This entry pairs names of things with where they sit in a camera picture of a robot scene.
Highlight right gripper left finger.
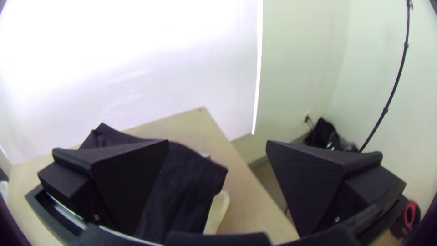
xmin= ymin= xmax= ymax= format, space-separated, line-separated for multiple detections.
xmin=37 ymin=139 xmax=170 ymax=236

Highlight black t-shirt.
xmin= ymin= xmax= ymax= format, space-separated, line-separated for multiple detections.
xmin=79 ymin=123 xmax=229 ymax=244

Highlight pile of folded clothes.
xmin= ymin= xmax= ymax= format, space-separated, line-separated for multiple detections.
xmin=201 ymin=152 xmax=230 ymax=235

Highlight black bag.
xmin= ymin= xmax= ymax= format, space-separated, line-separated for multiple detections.
xmin=304 ymin=118 xmax=359 ymax=154

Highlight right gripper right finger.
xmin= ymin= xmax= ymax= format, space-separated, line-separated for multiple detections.
xmin=265 ymin=140 xmax=407 ymax=238

